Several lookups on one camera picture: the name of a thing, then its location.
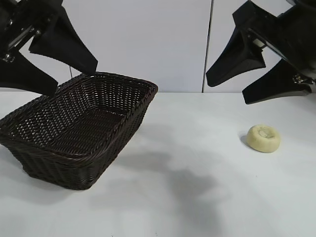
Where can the pale yellow egg yolk pastry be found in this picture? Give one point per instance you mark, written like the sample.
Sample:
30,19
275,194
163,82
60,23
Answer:
256,144

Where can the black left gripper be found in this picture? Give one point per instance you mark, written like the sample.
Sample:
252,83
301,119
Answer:
22,17

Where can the dark brown wicker basket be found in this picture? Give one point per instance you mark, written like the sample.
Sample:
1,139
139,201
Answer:
74,128

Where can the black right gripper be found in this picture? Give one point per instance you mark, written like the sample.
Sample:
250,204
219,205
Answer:
291,32

